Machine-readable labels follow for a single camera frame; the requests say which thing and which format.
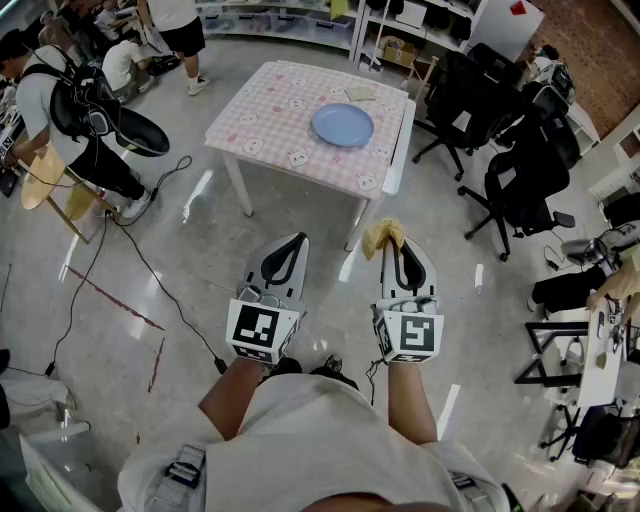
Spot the big blue plate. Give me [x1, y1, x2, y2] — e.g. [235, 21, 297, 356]
[310, 102, 375, 149]

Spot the person's left forearm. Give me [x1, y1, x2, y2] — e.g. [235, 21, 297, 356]
[198, 357, 266, 444]

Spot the black backpack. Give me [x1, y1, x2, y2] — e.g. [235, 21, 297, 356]
[22, 62, 121, 144]

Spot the black floor cable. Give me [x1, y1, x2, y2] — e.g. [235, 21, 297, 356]
[44, 154, 230, 377]

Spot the white shelving unit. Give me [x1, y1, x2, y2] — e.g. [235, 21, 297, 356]
[354, 0, 489, 69]
[194, 0, 364, 56]

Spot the black mesh office chair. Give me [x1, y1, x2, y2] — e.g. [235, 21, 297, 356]
[412, 42, 527, 182]
[522, 82, 584, 171]
[457, 107, 581, 262]

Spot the cardboard box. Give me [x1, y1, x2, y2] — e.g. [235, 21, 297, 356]
[379, 37, 417, 66]

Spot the grey harness strap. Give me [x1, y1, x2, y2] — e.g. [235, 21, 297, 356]
[164, 444, 207, 512]
[447, 469, 501, 512]

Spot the white mop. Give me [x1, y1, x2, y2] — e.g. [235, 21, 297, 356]
[357, 19, 387, 71]

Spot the person's white shirt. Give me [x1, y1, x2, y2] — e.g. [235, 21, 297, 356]
[117, 372, 511, 512]

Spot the person's black shoe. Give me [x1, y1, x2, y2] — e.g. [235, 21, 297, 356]
[269, 355, 304, 377]
[309, 353, 359, 392]

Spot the person's right forearm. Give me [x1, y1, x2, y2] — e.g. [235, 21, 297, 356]
[387, 359, 441, 446]

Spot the yellow sponge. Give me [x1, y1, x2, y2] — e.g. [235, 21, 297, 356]
[362, 217, 406, 262]

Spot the white desk with black frame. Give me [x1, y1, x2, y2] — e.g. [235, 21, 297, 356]
[514, 299, 640, 411]

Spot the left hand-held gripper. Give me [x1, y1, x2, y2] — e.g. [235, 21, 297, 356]
[225, 231, 310, 366]

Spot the person's left black shoe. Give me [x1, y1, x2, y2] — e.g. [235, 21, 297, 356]
[269, 355, 304, 377]

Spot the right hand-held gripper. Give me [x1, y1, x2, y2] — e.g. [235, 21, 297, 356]
[369, 234, 446, 365]

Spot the black round pan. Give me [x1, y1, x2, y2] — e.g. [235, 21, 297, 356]
[114, 107, 171, 159]

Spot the wooden chair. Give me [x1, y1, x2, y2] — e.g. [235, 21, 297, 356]
[402, 54, 441, 109]

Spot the white square table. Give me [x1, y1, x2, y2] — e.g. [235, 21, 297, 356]
[204, 60, 417, 254]

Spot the person's right black shoe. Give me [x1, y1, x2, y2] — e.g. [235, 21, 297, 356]
[309, 353, 359, 392]

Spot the round wooden stool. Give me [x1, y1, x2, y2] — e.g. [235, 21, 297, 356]
[19, 149, 121, 246]

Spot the pink checkered tablecloth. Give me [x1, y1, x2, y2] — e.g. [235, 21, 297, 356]
[204, 60, 412, 202]

